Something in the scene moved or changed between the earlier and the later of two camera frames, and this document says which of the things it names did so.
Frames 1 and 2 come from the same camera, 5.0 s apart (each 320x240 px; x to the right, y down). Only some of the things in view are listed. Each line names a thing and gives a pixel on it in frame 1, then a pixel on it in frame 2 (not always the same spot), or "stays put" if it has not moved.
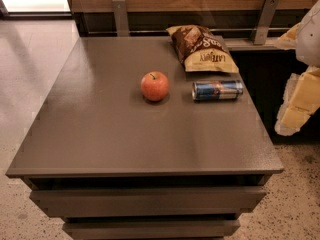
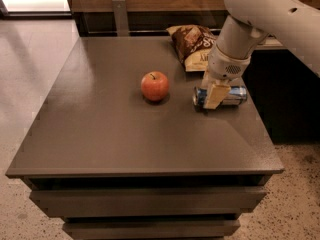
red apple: (154, 86) stays put
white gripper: (310, 37) -> (224, 66)
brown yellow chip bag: (200, 50) stays put
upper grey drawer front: (147, 201) stays put
